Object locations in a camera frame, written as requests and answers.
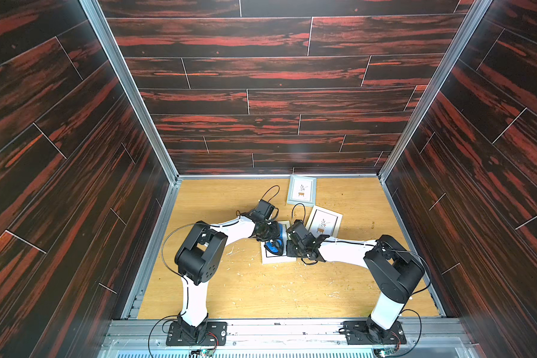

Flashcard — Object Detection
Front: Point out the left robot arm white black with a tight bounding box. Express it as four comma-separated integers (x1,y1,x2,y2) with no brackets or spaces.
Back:
175,213,284,341

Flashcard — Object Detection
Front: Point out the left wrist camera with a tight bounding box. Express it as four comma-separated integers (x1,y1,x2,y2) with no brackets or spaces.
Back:
251,199,276,221

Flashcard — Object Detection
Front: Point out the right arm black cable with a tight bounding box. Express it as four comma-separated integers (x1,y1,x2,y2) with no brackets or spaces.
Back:
291,203,432,358

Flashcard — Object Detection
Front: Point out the aluminium front rail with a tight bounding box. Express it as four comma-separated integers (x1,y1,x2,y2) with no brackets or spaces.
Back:
98,317,481,357

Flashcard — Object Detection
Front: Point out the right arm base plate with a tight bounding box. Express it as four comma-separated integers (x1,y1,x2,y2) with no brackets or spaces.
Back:
339,320,407,345

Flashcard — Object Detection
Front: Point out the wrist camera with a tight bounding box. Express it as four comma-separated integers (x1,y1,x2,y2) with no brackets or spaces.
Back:
251,199,276,221
286,219,314,246

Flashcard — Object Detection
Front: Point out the blue microfiber cloth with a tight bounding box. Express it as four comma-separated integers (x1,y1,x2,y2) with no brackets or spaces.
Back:
263,238,286,257

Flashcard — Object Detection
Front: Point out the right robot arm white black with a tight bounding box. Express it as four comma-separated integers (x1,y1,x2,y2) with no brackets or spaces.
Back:
286,233,426,332

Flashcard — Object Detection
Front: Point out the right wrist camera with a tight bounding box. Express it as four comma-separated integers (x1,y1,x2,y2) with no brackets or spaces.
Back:
286,219,314,246

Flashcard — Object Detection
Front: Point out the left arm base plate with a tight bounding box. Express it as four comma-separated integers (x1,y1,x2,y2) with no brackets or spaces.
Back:
166,321,228,347

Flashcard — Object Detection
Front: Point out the cream picture frame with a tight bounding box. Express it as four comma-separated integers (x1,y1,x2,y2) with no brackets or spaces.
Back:
306,206,343,237
260,221,296,265

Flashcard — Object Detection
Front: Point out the light green picture frame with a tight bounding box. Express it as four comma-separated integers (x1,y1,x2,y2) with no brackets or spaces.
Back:
286,175,317,207

